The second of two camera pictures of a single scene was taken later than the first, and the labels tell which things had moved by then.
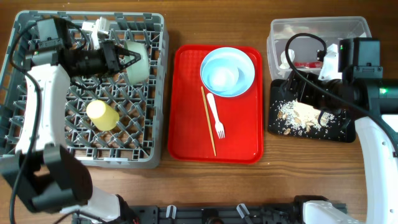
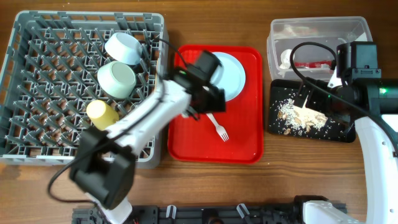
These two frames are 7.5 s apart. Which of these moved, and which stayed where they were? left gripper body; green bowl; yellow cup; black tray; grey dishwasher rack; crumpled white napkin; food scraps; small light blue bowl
Moved: small light blue bowl; green bowl; left gripper body
Stayed: food scraps; crumpled white napkin; black tray; grey dishwasher rack; yellow cup
